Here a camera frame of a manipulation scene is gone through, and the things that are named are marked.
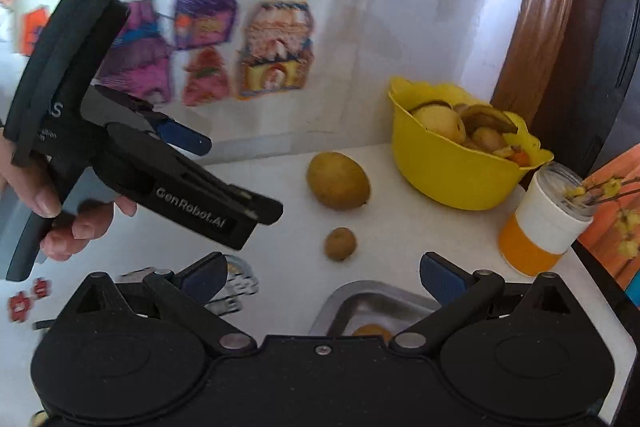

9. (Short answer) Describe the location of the yellow flower twig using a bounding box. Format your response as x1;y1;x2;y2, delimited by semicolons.
564;176;640;259

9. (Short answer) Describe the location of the small orange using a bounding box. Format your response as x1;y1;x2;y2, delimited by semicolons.
351;323;394;342

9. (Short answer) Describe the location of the dark wooden panel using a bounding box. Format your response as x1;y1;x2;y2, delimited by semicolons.
537;0;640;180

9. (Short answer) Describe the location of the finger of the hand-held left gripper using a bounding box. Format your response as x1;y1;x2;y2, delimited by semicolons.
150;116;213;158
227;184;285;226

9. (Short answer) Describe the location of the brown longan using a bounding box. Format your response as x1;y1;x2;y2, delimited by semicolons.
323;227;357;263

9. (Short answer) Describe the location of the yellow plastic bowl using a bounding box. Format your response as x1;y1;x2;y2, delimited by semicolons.
388;76;555;211

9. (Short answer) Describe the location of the pile of fruit peels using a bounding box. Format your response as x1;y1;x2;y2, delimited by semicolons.
410;99;531;168

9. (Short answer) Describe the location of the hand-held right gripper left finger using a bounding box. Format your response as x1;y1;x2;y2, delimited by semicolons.
75;253;253;355

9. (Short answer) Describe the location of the white printed table cover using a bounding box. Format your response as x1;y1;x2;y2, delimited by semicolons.
0;142;626;427

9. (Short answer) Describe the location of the metal tray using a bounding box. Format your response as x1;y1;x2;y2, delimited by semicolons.
309;279;443;338

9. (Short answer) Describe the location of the person's left hand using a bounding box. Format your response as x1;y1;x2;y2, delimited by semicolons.
0;139;138;263

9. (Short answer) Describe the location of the white and orange cup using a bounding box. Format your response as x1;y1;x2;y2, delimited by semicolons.
497;161;597;278

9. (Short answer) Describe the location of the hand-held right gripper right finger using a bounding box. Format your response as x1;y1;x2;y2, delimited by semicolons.
390;252;573;350

